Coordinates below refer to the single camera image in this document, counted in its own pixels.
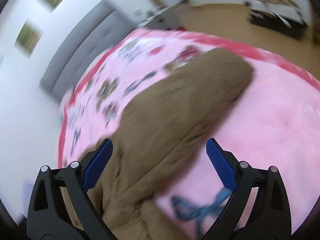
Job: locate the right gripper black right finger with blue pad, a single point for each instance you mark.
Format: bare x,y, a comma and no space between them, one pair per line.
258,207

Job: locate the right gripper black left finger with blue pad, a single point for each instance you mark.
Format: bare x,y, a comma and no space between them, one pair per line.
60,207

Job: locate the brown padded winter coat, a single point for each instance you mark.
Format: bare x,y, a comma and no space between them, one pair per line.
160,130

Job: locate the open suitcase with clothes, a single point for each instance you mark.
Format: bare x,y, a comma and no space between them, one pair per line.
283,16

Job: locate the pink cartoon fleece blanket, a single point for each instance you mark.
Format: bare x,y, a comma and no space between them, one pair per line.
274,122

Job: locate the grey upholstered headboard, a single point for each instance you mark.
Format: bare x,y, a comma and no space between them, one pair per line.
103,27

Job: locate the white nightstand with clutter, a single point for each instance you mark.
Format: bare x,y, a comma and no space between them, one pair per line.
166,18

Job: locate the lower framed wall picture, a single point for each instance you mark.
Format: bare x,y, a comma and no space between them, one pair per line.
28,38

